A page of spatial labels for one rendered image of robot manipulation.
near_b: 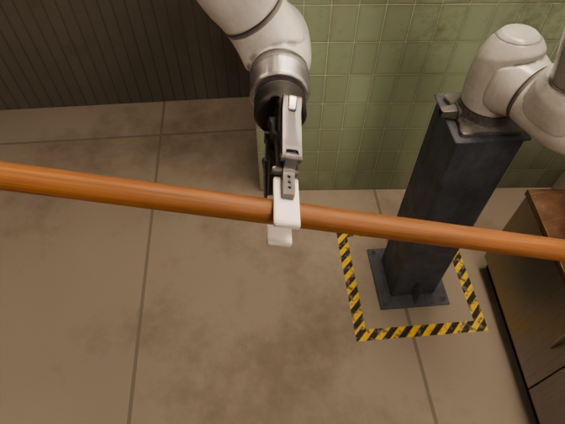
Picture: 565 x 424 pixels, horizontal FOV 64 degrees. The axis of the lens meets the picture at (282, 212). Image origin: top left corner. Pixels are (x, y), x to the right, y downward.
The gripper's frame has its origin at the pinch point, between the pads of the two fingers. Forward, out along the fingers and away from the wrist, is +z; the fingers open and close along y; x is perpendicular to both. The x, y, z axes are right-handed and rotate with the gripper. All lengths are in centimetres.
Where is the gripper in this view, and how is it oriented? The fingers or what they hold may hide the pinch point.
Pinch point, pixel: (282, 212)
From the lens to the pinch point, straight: 53.3
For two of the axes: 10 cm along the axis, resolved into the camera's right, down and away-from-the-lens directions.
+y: -2.4, 5.8, 7.8
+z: 0.2, 8.1, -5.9
